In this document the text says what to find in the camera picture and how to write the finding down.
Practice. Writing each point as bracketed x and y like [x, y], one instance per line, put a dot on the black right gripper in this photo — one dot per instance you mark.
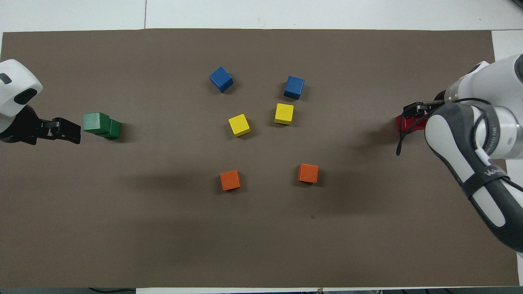
[433, 107]

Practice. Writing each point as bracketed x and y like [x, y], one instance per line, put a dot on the yellow wooden block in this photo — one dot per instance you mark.
[239, 125]
[284, 113]

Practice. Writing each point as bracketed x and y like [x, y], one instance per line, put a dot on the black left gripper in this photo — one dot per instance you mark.
[24, 127]

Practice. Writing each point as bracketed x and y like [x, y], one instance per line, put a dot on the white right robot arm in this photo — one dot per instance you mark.
[498, 81]

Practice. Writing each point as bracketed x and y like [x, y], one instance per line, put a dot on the green wooden block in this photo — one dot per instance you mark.
[115, 130]
[96, 122]

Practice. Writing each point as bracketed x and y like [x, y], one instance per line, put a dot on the brown table mat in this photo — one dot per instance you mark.
[163, 228]

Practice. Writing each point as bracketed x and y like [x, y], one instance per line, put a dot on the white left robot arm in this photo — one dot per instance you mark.
[16, 81]

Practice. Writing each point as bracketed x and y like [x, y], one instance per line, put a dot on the orange wooden block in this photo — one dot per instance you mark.
[308, 173]
[230, 180]

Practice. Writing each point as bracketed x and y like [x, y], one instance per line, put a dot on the blue wooden block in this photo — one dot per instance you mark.
[294, 87]
[221, 79]

